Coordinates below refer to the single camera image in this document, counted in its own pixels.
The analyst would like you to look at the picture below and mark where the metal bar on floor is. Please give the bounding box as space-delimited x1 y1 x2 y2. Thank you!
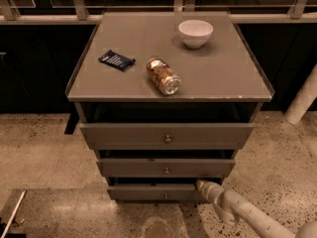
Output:
1 189 27 238

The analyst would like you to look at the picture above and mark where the grey drawer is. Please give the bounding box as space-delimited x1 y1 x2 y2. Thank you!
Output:
108 184 205 201
97 159 235 178
80 123 254 150

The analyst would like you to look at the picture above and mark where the grey drawer cabinet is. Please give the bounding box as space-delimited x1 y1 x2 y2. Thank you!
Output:
66 12 273 201

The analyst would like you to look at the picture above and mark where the white ceramic bowl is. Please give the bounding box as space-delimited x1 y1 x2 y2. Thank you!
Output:
178 20 214 49

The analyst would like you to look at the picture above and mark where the dark blue snack packet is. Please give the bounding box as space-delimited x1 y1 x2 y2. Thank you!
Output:
98 50 136 71

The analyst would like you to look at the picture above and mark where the grey top drawer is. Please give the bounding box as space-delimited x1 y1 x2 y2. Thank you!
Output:
80 123 254 150

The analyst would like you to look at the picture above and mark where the metal window railing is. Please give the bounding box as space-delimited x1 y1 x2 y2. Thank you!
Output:
0 0 317 24

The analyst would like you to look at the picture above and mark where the grey bottom drawer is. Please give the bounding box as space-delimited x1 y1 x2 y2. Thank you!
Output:
108 184 205 201

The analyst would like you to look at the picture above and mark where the white post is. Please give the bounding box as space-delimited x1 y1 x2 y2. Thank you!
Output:
284 63 317 124

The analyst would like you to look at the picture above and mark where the orange soda can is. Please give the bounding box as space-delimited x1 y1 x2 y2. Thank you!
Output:
147 58 181 95

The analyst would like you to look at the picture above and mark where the grey middle drawer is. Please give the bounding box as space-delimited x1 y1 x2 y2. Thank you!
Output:
97 159 235 178

